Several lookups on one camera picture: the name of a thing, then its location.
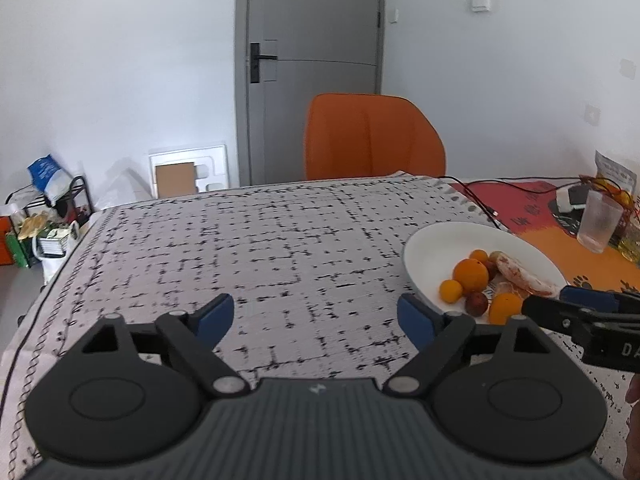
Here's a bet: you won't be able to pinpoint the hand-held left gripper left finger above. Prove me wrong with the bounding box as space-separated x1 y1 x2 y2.
80 294 251 398

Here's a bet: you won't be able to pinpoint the white bowl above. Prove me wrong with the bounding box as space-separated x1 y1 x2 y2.
402 221 568 326

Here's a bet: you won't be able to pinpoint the medium orange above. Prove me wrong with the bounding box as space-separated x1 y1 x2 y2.
488 292 525 326

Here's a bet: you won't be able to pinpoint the printed snack bag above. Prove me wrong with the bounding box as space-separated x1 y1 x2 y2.
594 150 640 211

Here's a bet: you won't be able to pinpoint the white black charger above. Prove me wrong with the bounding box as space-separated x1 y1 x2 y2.
556 184 598 211

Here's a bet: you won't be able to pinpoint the black shoe rack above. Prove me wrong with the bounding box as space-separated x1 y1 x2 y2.
5 175 93 233

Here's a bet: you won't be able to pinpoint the clear plastic bag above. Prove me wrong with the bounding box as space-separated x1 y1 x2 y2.
92 157 153 211

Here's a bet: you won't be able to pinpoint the black cable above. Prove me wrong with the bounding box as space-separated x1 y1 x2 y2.
437 176 601 226

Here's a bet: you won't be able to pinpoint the person's right hand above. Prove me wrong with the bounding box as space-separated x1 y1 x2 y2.
624 374 640 480

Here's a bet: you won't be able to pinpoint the black door handle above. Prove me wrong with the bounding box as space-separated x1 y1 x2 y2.
248 42 278 83

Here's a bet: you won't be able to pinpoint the green box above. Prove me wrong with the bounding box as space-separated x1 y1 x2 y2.
6 230 31 268

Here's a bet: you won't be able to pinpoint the white foam packaging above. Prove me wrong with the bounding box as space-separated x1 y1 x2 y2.
148 144 231 198

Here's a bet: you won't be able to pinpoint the orange chair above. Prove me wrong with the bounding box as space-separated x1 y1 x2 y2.
304 93 447 181

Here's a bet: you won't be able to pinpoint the white tote bag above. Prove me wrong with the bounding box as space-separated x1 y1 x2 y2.
32 220 81 281

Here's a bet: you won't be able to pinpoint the blue plastic bag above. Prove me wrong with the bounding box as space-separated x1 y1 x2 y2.
27 154 73 200

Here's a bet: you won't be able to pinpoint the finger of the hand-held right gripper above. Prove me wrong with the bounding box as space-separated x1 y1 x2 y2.
522 296 586 333
560 285 640 313

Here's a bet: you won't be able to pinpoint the yellow slippers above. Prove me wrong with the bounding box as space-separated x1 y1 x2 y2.
17 212 56 238

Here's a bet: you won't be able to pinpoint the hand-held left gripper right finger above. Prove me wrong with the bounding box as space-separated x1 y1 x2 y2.
384 294 551 396

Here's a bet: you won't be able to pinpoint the brown cardboard sheet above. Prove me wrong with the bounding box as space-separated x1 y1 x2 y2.
155 162 196 197

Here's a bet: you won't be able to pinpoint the orange box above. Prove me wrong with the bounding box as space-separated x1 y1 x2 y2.
0 216 13 266

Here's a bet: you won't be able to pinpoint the grey door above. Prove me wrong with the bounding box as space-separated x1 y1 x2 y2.
235 0 386 186

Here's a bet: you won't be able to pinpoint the clear plastic cup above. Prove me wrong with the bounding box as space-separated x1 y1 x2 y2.
576 189 625 254

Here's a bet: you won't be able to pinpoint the large orange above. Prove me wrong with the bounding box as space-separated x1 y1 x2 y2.
453 258 489 295

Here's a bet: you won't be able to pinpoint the peeled pomelo piece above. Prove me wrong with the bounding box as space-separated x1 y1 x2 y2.
492 254 563 298

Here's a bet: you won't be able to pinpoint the red orange printed mat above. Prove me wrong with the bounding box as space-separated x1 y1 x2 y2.
447 177 640 293

